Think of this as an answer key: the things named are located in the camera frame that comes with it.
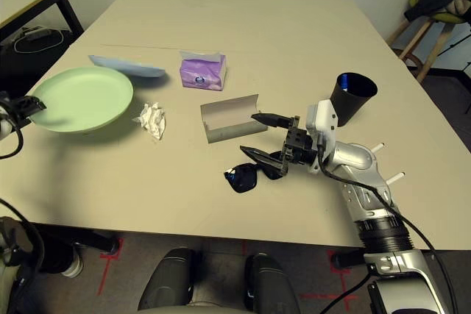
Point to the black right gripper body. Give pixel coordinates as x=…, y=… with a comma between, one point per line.
x=298, y=145

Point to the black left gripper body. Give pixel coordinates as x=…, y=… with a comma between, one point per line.
x=14, y=111

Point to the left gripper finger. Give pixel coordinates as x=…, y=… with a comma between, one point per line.
x=33, y=105

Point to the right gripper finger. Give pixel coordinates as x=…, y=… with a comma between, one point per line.
x=272, y=119
x=266, y=161

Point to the black sunglasses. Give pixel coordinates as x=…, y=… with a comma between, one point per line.
x=243, y=179

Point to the grey glasses case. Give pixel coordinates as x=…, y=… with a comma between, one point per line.
x=232, y=126

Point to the light green plate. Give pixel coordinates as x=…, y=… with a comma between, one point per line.
x=81, y=97

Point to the black capped white marker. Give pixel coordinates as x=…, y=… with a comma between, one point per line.
x=378, y=148

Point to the white tissue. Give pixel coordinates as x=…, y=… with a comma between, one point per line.
x=152, y=121

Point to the black plastic cup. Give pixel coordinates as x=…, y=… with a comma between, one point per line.
x=349, y=108

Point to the grey power adapter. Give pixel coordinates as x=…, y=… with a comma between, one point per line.
x=37, y=34

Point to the large blue capped marker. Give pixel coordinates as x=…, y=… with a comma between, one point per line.
x=344, y=81

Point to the purple tissue pack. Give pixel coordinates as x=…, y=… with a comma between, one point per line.
x=202, y=75

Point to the light blue plate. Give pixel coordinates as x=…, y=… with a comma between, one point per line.
x=129, y=67

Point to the dark robot right leg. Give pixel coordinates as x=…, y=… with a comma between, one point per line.
x=268, y=284

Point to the dark robot leg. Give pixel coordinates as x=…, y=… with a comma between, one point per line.
x=169, y=277
x=268, y=284

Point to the black table foot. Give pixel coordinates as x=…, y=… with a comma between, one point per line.
x=349, y=258
x=95, y=242

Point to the dark robot left leg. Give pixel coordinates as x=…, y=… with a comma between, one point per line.
x=169, y=277

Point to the wooden stool yellow-green seat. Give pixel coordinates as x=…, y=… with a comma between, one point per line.
x=438, y=21

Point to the black tripod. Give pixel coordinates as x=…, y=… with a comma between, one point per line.
x=456, y=42

